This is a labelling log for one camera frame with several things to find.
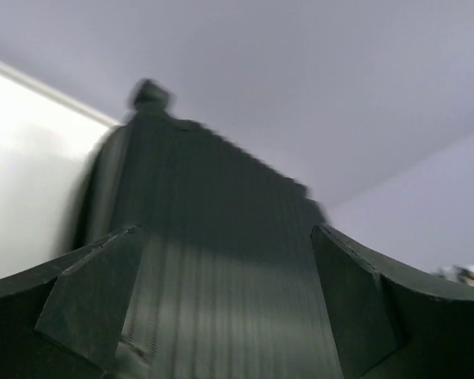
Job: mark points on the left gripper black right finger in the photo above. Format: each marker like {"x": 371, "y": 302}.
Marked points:
{"x": 390, "y": 320}

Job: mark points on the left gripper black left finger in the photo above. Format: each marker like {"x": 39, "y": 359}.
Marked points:
{"x": 65, "y": 316}

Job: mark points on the black hard-shell suitcase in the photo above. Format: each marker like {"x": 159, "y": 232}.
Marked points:
{"x": 228, "y": 285}

